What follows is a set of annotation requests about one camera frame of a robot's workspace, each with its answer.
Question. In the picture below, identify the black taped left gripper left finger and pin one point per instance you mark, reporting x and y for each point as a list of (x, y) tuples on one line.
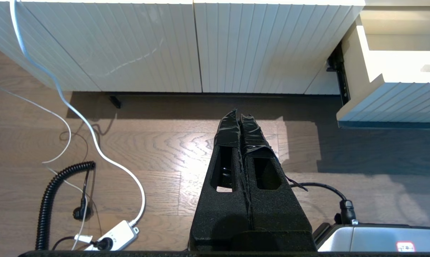
[(204, 221)]

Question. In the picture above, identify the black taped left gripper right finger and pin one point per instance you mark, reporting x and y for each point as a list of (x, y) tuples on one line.
[(282, 217)]

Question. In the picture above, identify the white fluted drawer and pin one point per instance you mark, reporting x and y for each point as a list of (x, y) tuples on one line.
[(396, 103)]

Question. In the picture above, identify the silver grey robot base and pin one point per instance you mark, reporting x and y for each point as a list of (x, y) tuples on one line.
[(372, 239)]

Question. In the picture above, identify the cream tv cabinet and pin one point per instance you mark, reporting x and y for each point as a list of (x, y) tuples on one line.
[(147, 43)]

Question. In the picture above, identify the white power strip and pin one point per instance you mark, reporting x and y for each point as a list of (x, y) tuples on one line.
[(120, 233)]

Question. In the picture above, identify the black drawer slide rail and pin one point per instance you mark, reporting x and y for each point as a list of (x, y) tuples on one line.
[(341, 78)]

